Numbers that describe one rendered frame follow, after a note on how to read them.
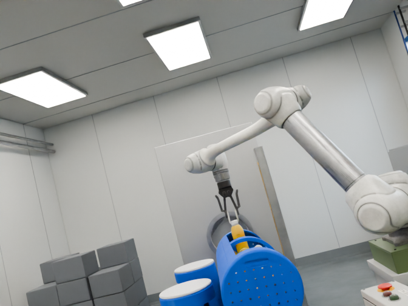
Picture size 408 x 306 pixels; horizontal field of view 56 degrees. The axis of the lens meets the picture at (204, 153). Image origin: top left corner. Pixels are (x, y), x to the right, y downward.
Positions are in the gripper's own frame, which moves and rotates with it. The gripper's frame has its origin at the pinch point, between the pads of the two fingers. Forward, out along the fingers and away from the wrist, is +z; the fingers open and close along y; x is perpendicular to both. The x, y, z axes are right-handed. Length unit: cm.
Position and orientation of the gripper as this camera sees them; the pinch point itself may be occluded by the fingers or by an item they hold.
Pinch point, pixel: (232, 217)
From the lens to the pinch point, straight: 214.4
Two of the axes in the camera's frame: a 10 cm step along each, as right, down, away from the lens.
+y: -9.7, 2.6, -0.1
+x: -0.2, -1.3, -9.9
